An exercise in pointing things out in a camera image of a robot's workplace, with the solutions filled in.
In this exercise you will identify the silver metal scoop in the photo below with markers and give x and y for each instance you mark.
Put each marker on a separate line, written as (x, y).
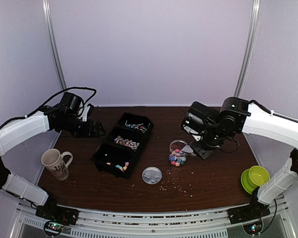
(188, 150)

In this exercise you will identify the aluminium corner post left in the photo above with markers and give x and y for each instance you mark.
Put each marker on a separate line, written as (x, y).
(55, 54)

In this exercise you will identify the clear plastic jar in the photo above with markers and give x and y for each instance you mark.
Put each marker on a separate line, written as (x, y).
(177, 157)

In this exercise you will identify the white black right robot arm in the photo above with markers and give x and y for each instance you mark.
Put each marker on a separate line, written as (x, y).
(210, 128)

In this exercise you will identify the green saucer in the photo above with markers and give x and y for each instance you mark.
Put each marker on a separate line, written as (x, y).
(247, 187)

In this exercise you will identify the beige patterned ceramic mug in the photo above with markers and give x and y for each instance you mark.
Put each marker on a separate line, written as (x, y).
(57, 163)

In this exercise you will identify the black three-compartment candy tray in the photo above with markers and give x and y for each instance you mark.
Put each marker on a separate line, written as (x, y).
(123, 147)

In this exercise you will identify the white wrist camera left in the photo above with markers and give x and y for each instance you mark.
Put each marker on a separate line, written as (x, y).
(86, 112)

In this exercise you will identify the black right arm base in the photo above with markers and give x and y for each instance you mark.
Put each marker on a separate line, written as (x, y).
(251, 215)

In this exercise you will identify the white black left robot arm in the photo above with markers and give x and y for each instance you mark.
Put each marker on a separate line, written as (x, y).
(71, 114)

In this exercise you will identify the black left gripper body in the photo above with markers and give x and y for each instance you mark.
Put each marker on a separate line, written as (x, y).
(78, 130)

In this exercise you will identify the aluminium corner post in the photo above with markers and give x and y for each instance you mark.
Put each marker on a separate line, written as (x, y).
(55, 54)
(250, 45)

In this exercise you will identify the silver metal jar lid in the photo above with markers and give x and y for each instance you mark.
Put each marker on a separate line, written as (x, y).
(152, 175)

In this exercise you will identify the aluminium corner post right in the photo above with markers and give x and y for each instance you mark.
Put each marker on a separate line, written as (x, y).
(250, 45)

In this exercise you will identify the green bowl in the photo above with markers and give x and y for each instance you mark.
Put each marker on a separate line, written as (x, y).
(257, 176)

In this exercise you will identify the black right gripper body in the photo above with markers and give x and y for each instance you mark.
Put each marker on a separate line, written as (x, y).
(214, 139)

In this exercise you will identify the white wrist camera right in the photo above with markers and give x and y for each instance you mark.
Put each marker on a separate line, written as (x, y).
(196, 135)

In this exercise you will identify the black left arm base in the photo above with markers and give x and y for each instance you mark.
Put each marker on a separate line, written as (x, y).
(58, 217)

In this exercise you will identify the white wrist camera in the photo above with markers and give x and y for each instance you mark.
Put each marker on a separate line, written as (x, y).
(86, 112)
(196, 135)

